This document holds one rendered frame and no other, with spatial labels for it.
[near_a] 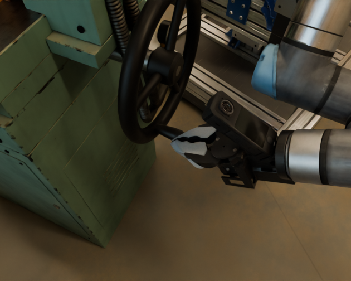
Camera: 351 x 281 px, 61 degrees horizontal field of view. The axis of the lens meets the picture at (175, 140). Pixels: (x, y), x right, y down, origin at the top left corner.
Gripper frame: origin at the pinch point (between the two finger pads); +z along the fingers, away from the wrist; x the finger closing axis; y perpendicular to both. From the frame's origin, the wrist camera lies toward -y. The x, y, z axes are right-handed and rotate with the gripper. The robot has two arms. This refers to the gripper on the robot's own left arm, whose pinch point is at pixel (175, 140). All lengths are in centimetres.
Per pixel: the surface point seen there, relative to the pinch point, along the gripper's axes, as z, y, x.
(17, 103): 16.3, -18.9, -9.0
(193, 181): 40, 62, 27
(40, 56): 14.6, -21.8, -1.2
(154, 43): 24.7, -1.2, 33.7
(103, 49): 5.6, -18.4, 3.2
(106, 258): 55, 53, -16
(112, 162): 37.1, 18.0, 4.8
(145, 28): -5.6, -20.2, 2.2
